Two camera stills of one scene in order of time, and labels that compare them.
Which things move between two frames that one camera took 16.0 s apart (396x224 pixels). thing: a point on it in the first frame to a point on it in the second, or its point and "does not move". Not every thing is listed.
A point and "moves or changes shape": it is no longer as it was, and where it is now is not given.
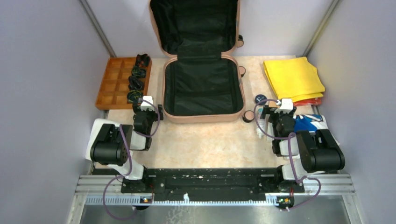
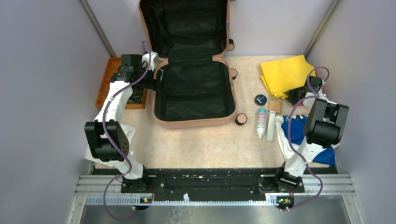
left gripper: [155, 115] to [158, 84]
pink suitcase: [201, 83] moves or changes shape
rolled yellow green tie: [133, 95] does not move
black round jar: [259, 98] does not move
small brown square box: [272, 104] does not move
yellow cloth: [296, 79] moves or changes shape
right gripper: [267, 110] to [290, 95]
